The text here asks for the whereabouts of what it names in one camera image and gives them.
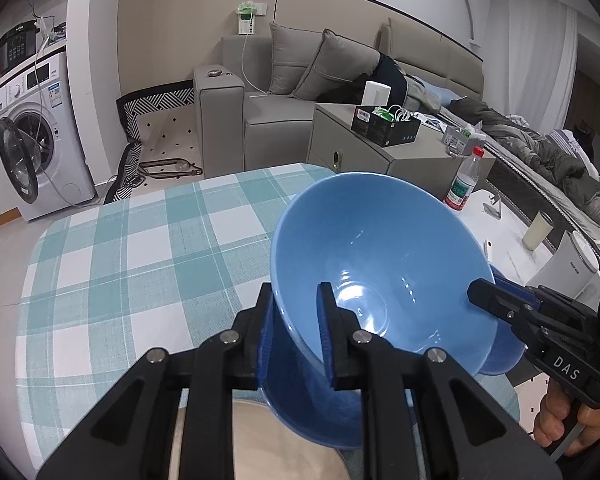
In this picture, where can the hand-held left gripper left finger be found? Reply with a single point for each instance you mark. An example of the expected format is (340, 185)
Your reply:
(264, 345)

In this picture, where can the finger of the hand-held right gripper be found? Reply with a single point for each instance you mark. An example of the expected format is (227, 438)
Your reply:
(500, 302)
(512, 284)

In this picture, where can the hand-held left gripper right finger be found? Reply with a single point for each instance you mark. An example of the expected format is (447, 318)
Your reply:
(326, 345)

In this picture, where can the small blue bowl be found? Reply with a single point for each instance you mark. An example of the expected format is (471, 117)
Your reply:
(505, 350)
(380, 260)

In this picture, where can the large blue bowl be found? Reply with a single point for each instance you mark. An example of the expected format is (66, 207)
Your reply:
(305, 405)

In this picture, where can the cream round plate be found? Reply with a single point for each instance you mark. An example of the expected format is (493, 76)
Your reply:
(265, 440)

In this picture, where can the person's right hand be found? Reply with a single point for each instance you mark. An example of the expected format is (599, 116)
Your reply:
(547, 415)

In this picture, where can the small white stick item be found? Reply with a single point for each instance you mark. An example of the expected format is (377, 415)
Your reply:
(487, 249)

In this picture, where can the white marble side table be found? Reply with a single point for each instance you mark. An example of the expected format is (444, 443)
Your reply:
(515, 230)

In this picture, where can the beige cup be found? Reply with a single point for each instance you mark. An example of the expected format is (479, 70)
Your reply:
(537, 230)

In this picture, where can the small phone stand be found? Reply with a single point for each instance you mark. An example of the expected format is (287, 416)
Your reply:
(495, 207)

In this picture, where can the clear plastic water bottle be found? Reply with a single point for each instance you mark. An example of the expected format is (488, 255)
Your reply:
(462, 180)

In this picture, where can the bed with grey duvet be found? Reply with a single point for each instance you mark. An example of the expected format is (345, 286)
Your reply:
(540, 145)

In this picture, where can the small white carton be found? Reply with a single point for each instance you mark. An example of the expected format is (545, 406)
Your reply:
(462, 140)

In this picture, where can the teal checkered tablecloth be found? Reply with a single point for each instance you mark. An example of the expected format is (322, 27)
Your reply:
(130, 270)

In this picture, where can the black cardboard box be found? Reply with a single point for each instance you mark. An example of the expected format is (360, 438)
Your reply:
(380, 132)

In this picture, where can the thin metal hanger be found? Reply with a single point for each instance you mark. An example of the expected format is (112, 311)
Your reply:
(172, 164)

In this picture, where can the grey nightstand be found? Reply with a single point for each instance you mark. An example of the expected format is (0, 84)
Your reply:
(340, 135)

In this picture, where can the green packet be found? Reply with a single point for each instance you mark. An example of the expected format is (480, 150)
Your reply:
(382, 114)

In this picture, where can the grey sofa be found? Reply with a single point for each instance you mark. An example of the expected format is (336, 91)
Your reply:
(275, 120)

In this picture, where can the white square box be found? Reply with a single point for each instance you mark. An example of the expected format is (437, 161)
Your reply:
(377, 94)

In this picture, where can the grey curtain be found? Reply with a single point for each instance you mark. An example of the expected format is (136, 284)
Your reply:
(540, 50)

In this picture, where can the dark clothing pile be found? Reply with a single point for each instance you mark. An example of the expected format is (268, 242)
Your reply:
(390, 72)

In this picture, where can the small round metal item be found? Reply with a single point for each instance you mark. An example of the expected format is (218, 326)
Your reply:
(214, 72)

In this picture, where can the grey sofa cushion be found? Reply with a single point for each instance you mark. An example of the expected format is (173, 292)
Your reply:
(335, 67)
(292, 60)

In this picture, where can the white washing machine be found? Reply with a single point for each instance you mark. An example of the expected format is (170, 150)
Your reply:
(55, 150)

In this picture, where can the black pressure cooker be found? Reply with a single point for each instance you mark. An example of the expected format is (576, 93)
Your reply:
(17, 47)

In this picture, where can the wall outlet with green charger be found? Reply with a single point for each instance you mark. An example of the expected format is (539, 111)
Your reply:
(247, 15)

